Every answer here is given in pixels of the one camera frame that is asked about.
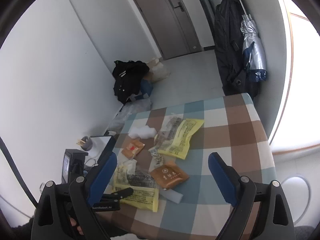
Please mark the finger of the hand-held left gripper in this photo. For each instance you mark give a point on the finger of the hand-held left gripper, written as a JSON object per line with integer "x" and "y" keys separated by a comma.
{"x": 123, "y": 192}

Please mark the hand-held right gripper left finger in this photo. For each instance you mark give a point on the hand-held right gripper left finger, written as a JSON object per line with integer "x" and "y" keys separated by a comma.
{"x": 105, "y": 175}

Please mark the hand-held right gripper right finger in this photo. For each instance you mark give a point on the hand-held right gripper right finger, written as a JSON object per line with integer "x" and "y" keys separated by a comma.
{"x": 225, "y": 177}

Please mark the yellow plastic packet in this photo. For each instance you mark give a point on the yellow plastic packet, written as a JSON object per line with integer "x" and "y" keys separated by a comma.
{"x": 185, "y": 140}
{"x": 145, "y": 197}

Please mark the brown packet with red heart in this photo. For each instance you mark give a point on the brown packet with red heart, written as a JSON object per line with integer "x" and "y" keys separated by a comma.
{"x": 132, "y": 150}

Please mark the torn clear wrapper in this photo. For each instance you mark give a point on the torn clear wrapper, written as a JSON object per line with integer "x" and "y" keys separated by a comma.
{"x": 156, "y": 156}

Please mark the brown packet with white print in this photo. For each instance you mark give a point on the brown packet with white print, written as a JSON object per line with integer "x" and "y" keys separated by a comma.
{"x": 170, "y": 176}

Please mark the white foam strip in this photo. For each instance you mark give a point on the white foam strip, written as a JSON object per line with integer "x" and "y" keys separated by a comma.
{"x": 172, "y": 195}

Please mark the white foam sheet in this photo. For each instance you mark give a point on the white foam sheet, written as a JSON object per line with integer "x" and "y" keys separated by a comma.
{"x": 142, "y": 132}

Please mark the white trash bin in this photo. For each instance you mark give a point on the white trash bin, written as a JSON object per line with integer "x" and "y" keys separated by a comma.
{"x": 292, "y": 200}

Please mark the person's left hand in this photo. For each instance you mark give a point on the person's left hand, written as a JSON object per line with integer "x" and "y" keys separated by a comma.
{"x": 75, "y": 226}

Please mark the black desktop device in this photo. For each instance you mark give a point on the black desktop device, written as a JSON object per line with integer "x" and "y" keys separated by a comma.
{"x": 75, "y": 160}

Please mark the grey white utensil holder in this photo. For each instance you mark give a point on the grey white utensil holder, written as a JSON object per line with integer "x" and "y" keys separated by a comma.
{"x": 88, "y": 145}

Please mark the bundle of wooden chopsticks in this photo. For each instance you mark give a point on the bundle of wooden chopsticks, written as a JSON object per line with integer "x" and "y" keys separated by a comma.
{"x": 80, "y": 142}

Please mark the checkered tablecloth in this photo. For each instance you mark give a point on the checkered tablecloth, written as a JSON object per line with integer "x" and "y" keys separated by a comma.
{"x": 237, "y": 130}

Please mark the clear plastic bag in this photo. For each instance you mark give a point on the clear plastic bag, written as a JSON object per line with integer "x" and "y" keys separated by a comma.
{"x": 132, "y": 110}

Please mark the black jacket pile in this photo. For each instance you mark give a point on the black jacket pile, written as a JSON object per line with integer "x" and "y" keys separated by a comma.
{"x": 127, "y": 80}

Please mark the beige tote bag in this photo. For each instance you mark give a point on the beige tote bag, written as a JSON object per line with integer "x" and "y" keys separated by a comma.
{"x": 160, "y": 71}

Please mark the silver folded umbrella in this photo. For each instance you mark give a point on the silver folded umbrella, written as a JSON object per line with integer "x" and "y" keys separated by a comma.
{"x": 252, "y": 52}

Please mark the black backpack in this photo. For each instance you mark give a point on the black backpack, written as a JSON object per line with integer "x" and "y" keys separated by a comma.
{"x": 227, "y": 42}

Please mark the brown door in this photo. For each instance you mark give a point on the brown door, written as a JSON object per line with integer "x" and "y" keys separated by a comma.
{"x": 162, "y": 17}

